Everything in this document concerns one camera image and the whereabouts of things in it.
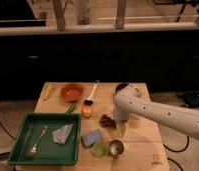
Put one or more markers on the grey folded cloth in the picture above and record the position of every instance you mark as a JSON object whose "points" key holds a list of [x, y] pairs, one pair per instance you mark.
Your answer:
{"points": [[61, 135]]}

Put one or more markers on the orange toy carrot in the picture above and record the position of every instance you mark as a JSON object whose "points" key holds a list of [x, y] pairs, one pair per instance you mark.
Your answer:
{"points": [[87, 111]]}

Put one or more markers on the metal fork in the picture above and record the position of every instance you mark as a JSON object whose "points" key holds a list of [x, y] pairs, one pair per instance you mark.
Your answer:
{"points": [[33, 150]]}

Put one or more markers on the small metal cup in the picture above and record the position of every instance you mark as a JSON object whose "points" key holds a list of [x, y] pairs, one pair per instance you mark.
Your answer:
{"points": [[116, 148]]}

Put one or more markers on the red bowl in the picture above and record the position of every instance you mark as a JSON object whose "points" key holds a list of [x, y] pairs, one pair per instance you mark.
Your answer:
{"points": [[72, 92]]}

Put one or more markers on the green pepper toy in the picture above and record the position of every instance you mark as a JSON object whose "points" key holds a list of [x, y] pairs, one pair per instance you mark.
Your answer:
{"points": [[71, 108]]}

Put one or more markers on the blue sponge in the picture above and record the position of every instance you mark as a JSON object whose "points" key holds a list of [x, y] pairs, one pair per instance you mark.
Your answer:
{"points": [[90, 138]]}

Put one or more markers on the green plastic cup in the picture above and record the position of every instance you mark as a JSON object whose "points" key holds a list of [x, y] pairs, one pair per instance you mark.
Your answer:
{"points": [[99, 149]]}

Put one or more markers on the blue black bag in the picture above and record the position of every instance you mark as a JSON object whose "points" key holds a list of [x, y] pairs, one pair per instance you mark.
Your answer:
{"points": [[191, 99]]}

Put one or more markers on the dark red grapes bunch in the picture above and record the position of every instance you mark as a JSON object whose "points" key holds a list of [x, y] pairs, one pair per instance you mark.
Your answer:
{"points": [[106, 121]]}

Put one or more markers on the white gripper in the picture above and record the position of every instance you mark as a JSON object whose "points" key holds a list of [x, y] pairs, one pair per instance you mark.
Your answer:
{"points": [[120, 115]]}

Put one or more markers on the yellow banana toy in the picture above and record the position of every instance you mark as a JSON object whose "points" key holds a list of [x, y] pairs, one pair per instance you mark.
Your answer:
{"points": [[48, 90]]}

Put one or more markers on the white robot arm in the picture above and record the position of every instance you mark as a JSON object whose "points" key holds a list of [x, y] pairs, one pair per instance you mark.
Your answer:
{"points": [[182, 119]]}

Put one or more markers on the black bowl with sponge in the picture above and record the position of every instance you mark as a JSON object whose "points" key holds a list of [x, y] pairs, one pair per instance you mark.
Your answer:
{"points": [[120, 87]]}

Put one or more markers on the green plastic tray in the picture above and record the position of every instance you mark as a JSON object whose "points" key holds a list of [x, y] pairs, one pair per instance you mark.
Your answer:
{"points": [[48, 152]]}

